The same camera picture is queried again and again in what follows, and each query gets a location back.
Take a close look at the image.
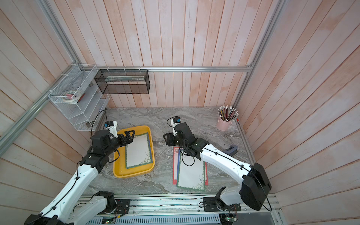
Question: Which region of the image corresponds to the tape roll on shelf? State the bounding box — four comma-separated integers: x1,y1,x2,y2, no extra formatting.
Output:
61,90,81,103

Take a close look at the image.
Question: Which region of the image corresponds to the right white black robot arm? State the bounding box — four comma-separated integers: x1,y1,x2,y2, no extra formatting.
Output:
163,116,272,212

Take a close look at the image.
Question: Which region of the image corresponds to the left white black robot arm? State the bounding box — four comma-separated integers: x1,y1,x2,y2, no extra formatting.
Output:
24,129,135,225

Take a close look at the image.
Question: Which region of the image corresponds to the white wire wall shelf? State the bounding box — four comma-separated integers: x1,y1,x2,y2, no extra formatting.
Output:
48,64,109,132

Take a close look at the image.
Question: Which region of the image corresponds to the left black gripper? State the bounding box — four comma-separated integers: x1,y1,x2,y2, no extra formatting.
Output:
104,130,136,156

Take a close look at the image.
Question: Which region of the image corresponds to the green floral stationery paper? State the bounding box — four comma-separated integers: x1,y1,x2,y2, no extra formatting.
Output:
177,156,205,192
125,133,153,169

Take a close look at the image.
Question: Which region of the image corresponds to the grey blue hole punch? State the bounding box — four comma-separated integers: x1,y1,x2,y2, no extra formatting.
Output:
224,145,238,156

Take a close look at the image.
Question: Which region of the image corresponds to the pink pencil cup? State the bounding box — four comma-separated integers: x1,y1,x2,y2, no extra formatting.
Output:
217,117,232,131

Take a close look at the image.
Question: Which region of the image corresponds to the black mesh wall basket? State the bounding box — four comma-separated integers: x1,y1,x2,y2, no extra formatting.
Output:
94,68,151,94

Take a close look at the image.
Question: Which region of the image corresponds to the bundle of pencils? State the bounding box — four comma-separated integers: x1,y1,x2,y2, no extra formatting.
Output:
218,106,239,122

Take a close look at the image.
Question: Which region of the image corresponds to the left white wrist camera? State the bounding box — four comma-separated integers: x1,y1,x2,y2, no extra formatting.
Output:
105,121,118,138

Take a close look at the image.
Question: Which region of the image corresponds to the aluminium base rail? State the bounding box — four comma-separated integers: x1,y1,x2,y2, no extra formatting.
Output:
49,193,282,218

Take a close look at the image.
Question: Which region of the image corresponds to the horizontal aluminium frame bar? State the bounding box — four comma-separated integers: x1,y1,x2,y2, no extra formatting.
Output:
95,66,253,73

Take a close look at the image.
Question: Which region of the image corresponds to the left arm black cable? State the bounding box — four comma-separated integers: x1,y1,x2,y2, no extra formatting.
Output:
30,109,122,223

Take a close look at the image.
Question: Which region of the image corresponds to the yellow plastic storage tray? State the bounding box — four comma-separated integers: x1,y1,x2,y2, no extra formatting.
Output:
113,125,155,179

